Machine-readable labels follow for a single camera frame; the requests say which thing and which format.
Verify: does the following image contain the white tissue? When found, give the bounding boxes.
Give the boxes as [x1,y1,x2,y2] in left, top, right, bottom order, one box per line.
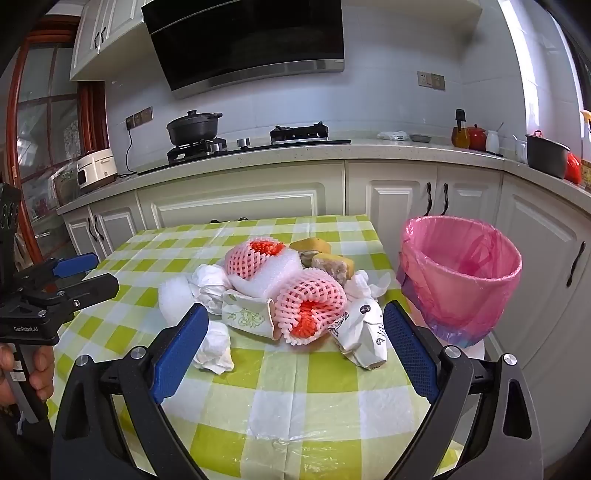
[345,271,393,303]
[191,320,235,374]
[190,264,232,315]

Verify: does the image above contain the black power cable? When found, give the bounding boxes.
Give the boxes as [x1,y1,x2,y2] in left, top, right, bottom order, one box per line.
[117,124,139,179]

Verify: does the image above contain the white foam sheet piece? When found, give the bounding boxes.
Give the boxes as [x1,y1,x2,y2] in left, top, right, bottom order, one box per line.
[158,278,200,326]

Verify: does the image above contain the green-print paper cup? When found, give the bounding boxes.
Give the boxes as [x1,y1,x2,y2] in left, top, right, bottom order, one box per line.
[221,291,281,341]

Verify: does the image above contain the black gas stove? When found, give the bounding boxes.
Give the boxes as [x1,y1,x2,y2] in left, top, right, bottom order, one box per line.
[137,121,352,176]

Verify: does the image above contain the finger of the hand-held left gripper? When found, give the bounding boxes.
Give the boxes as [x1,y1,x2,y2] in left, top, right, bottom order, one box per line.
[16,252,99,291]
[44,272,120,320]

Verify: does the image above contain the yellow sponge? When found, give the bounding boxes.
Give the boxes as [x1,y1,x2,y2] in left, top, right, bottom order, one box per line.
[289,237,332,256]

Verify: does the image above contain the brown wall socket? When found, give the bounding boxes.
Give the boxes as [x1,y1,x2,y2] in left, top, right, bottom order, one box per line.
[126,106,154,128]

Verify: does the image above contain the wooden framed glass door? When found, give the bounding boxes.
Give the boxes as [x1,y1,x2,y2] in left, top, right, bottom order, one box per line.
[4,16,110,278]

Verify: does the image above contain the black cooking pot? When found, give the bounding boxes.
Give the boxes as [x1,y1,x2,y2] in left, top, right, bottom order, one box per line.
[166,109,223,146]

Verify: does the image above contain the cream base cabinets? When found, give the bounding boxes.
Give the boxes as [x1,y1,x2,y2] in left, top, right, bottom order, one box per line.
[60,159,591,416]

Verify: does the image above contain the green checked tablecloth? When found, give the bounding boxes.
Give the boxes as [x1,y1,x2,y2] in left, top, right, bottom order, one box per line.
[46,215,462,480]

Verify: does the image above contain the red plastic bag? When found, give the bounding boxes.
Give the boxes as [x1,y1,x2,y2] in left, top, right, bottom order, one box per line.
[564,152,583,184]

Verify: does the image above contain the white foam wrap sheet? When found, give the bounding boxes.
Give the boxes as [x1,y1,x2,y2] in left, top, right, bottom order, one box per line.
[229,249,303,301]

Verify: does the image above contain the grey inner pot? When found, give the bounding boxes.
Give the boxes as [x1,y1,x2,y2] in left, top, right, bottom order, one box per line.
[525,130,571,180]

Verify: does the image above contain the black-print crushed paper cup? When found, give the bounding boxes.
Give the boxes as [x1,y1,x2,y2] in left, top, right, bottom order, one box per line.
[329,298,389,371]

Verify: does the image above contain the white countertop appliance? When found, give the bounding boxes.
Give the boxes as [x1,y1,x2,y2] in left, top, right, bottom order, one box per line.
[75,148,117,190]

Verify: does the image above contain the pink-lined trash bin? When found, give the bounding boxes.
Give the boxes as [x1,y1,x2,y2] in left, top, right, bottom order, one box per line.
[396,215,523,349]

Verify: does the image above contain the white upper cabinet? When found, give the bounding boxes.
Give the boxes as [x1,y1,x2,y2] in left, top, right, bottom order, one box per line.
[69,0,160,83]

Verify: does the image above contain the person's left hand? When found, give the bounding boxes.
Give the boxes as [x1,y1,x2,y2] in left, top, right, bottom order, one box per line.
[0,343,55,409]

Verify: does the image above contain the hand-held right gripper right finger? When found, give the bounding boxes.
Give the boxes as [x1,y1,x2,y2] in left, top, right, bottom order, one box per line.
[382,300,544,480]

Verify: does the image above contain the black range hood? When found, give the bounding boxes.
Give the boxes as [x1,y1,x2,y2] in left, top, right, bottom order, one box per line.
[141,0,346,100]

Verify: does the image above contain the oil bottle black cap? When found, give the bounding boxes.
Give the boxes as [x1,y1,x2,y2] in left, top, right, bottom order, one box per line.
[451,109,471,149]

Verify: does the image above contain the brown food scrap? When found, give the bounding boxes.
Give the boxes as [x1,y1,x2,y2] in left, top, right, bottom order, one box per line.
[300,250,356,286]

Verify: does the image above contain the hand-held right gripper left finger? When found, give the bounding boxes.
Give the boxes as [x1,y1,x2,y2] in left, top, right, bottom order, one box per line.
[51,302,210,480]

